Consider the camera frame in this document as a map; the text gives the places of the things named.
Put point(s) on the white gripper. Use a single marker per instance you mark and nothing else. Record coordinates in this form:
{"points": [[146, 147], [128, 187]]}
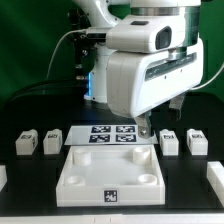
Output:
{"points": [[137, 83]]}

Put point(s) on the white square tabletop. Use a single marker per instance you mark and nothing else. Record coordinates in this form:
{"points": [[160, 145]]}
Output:
{"points": [[111, 175]]}

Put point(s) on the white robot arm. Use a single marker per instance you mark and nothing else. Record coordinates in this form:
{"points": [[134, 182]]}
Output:
{"points": [[148, 52]]}

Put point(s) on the white sheet with markers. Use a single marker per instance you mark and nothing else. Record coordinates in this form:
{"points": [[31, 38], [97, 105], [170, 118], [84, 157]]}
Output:
{"points": [[106, 135]]}

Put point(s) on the white obstacle block right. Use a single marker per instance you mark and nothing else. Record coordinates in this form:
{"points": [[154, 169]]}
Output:
{"points": [[215, 176]]}

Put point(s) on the white obstacle block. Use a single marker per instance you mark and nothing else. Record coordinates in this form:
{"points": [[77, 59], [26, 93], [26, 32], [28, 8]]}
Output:
{"points": [[215, 176], [3, 176]]}

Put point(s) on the white obstacle block left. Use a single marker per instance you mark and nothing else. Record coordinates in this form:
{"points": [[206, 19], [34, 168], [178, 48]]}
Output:
{"points": [[3, 176]]}

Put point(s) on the white front rail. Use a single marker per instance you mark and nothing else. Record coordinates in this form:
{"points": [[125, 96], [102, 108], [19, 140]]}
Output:
{"points": [[119, 219]]}

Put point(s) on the black camera on stand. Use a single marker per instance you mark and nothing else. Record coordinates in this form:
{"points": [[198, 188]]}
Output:
{"points": [[84, 44]]}

